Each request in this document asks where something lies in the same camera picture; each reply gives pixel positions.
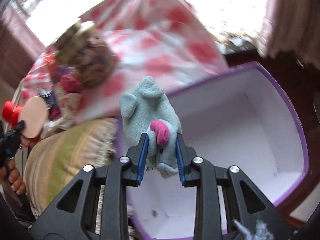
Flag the peach oval sponge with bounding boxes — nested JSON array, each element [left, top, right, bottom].
[[18, 96, 49, 139]]

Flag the grey plush elephant toy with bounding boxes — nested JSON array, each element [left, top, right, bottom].
[[119, 76, 182, 178]]

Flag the person's left hand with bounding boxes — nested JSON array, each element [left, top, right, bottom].
[[1, 159, 26, 195]]

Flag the red thermos flask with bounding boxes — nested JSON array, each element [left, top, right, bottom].
[[2, 100, 40, 147]]

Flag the striped beige green cushion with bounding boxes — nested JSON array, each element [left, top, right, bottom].
[[24, 118, 118, 213]]

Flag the white fruit-print cloth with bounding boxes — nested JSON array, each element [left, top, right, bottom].
[[54, 82, 82, 122]]

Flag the purple white storage box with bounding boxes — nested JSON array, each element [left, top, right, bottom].
[[118, 62, 308, 239]]

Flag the magenta knit gloves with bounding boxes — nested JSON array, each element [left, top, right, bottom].
[[60, 74, 82, 94]]

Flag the glass jar with gold lid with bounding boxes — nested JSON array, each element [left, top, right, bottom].
[[53, 19, 116, 88]]

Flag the red white checkered tablecloth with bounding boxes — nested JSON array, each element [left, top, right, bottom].
[[27, 0, 228, 123]]

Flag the pink curtain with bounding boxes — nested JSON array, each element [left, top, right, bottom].
[[257, 0, 319, 69]]

